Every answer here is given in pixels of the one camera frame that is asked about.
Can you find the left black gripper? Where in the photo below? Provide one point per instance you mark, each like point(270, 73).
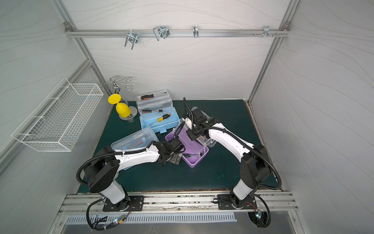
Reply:
point(172, 149)

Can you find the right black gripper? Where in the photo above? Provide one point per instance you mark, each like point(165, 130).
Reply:
point(192, 133)

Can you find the purple clear toolbox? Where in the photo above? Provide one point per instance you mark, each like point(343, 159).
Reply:
point(199, 146)

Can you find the blue clear toolbox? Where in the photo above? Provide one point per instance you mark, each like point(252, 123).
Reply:
point(131, 140)
point(163, 102)

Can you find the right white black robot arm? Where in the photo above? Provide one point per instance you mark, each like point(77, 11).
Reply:
point(256, 170)

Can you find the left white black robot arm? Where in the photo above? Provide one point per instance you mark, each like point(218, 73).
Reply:
point(98, 173)

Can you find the orange black screwdriver in lid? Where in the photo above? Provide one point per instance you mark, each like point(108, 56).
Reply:
point(148, 96)

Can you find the yellow cone on metal stand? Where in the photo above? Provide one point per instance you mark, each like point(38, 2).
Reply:
point(125, 112)

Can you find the small metal clamp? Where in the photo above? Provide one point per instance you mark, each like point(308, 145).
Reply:
point(195, 32)

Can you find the middle metal hook clamp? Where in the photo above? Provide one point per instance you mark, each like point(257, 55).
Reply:
point(161, 32)

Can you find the metal hook clamp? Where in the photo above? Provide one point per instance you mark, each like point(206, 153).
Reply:
point(161, 32)
point(131, 39)

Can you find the left metal hook clamp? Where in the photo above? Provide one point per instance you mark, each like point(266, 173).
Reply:
point(131, 39)

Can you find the green black handled tool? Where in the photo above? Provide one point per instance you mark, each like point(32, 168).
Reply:
point(192, 155)

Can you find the yellow handled screwdriver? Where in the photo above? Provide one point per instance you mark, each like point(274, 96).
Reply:
point(166, 116)

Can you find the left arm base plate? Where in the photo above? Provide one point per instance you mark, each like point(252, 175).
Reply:
point(134, 203)

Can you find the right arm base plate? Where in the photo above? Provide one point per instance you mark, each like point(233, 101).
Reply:
point(229, 202)

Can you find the wire hook rack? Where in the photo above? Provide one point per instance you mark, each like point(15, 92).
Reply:
point(117, 83)

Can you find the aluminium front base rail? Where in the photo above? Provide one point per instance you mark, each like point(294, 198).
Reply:
point(181, 202)

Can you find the right metal bracket hook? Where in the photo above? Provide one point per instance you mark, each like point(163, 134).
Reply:
point(266, 33)

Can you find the white wire basket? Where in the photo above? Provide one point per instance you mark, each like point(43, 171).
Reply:
point(57, 123)

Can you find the aluminium crossbar rail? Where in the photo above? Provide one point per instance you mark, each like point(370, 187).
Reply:
point(174, 33)

